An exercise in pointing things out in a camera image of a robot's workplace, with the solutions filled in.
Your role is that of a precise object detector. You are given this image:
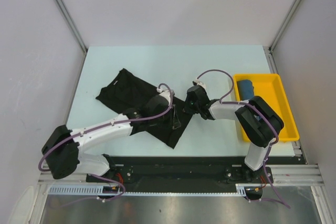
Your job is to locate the aluminium frame post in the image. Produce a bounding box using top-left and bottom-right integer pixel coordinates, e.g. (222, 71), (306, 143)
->
(268, 0), (303, 52)
(54, 0), (88, 55)

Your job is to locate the right aluminium frame post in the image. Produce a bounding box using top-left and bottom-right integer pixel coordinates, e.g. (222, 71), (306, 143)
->
(268, 0), (303, 52)

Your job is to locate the left aluminium frame post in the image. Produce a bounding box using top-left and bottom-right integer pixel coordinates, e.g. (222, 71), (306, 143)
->
(54, 0), (88, 55)

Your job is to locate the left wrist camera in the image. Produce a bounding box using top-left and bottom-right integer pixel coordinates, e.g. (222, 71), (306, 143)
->
(156, 88), (175, 103)

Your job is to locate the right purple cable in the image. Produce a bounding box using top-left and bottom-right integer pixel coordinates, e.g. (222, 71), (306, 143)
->
(196, 69), (291, 209)

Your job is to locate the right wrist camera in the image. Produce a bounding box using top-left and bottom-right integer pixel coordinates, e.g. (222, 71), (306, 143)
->
(192, 79), (206, 90)

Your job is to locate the purple cable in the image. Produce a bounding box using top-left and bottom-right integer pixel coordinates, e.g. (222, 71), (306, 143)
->
(196, 69), (291, 209)
(38, 83), (175, 204)

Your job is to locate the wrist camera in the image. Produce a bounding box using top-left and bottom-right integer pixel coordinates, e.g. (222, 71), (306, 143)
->
(192, 79), (206, 90)
(156, 88), (175, 103)

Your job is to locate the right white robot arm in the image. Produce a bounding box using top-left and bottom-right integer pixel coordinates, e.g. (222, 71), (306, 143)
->
(184, 84), (284, 183)

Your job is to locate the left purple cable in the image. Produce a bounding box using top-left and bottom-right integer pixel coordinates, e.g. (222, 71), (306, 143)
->
(38, 83), (175, 204)

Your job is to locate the rolled blue t-shirt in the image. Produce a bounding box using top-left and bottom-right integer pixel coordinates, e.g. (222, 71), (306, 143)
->
(237, 79), (255, 101)

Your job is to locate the yellow plastic tray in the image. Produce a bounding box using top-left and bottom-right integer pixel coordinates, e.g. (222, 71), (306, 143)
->
(232, 73), (300, 143)

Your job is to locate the grey cable duct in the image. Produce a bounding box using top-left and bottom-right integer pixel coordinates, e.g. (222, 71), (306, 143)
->
(48, 184), (261, 197)

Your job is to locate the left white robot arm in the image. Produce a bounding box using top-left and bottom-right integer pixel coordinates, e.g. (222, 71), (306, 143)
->
(41, 94), (180, 182)

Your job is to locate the black printed t-shirt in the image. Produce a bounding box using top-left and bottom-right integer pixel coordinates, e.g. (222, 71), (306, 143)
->
(96, 69), (192, 148)

